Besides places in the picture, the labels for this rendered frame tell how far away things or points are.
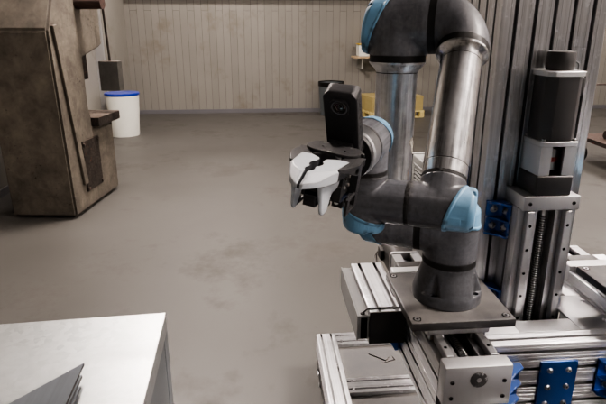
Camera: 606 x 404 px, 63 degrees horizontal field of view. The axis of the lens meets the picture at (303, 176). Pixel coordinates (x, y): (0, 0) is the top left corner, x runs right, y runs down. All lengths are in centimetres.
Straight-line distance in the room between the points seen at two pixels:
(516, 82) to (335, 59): 943
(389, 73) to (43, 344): 84
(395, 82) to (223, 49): 954
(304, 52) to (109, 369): 979
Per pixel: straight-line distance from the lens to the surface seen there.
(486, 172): 126
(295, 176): 55
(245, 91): 1054
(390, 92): 103
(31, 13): 470
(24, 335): 113
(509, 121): 126
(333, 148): 64
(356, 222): 83
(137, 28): 1076
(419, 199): 80
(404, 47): 101
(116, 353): 101
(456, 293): 112
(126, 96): 832
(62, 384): 93
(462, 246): 109
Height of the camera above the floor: 161
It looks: 16 degrees down
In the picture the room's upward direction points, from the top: straight up
